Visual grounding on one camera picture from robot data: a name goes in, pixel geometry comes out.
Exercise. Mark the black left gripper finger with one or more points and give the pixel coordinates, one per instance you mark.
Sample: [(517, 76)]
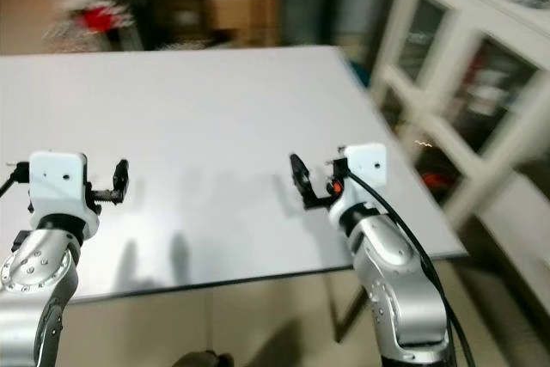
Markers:
[(121, 180), (24, 191)]

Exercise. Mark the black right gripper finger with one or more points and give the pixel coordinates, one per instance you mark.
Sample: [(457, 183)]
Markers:
[(302, 178), (336, 156)]

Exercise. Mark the black table leg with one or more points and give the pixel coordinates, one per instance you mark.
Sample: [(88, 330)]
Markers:
[(351, 315)]

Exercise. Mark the white glass-door cabinet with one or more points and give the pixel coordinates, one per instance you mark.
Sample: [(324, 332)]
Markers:
[(464, 83)]

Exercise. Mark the dark shelf unit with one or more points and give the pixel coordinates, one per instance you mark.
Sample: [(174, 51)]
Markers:
[(309, 2)]

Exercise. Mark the brown cardboard box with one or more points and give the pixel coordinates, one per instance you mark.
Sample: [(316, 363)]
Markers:
[(246, 19)]

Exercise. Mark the red and white object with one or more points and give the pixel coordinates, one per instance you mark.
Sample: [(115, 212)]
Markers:
[(96, 16)]

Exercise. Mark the dark robot foot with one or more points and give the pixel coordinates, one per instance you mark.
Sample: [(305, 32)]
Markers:
[(203, 359)]

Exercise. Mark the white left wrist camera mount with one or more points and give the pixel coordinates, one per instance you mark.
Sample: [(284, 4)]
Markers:
[(56, 186)]

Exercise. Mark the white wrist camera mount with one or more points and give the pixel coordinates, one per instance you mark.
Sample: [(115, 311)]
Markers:
[(56, 186), (366, 169)]

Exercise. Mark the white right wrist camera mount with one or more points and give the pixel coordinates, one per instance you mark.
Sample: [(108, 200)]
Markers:
[(366, 169)]

